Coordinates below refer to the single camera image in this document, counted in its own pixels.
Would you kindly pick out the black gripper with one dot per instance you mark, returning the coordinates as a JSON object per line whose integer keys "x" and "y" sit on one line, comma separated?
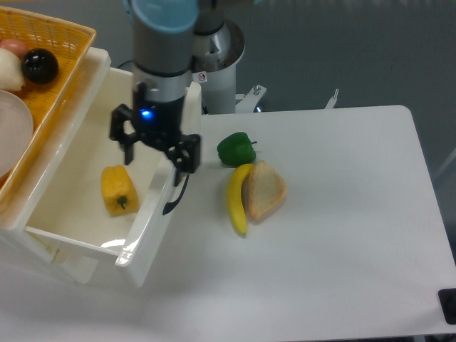
{"x": 158, "y": 126}

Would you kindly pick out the yellow bell pepper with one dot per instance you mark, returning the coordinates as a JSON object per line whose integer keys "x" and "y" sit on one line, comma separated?
{"x": 118, "y": 191}

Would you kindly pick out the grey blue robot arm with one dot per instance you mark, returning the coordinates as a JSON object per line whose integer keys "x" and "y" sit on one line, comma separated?
{"x": 174, "y": 41}

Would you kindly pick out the green bell pepper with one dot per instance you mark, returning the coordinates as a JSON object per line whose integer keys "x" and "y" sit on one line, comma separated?
{"x": 236, "y": 149}

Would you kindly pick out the white drawer cabinet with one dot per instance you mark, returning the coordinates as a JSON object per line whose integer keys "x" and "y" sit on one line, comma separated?
{"x": 26, "y": 185}

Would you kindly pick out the yellow banana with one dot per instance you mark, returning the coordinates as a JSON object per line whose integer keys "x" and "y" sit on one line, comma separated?
{"x": 234, "y": 201}

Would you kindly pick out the orange woven basket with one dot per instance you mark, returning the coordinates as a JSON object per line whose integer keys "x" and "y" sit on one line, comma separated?
{"x": 69, "y": 43}

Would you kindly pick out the slice of bread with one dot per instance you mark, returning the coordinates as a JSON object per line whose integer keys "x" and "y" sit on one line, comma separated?
{"x": 266, "y": 190}

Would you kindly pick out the black round fruit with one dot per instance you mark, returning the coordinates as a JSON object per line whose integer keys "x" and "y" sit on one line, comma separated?
{"x": 39, "y": 66}

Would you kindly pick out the white bowl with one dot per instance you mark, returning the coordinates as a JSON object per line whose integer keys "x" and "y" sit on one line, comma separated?
{"x": 16, "y": 130}

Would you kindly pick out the red apple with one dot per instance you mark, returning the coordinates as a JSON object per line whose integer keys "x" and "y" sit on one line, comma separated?
{"x": 17, "y": 47}

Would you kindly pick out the black object at table corner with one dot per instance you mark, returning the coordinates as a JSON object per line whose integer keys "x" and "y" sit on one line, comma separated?
{"x": 447, "y": 299}

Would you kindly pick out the black drawer handle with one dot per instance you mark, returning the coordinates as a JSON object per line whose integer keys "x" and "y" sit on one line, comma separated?
{"x": 171, "y": 205}

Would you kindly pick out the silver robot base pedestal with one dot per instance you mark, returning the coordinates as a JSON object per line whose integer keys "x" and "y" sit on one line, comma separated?
{"x": 218, "y": 46}

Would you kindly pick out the metal table bracket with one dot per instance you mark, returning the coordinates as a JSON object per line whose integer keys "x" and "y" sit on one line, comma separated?
{"x": 248, "y": 103}

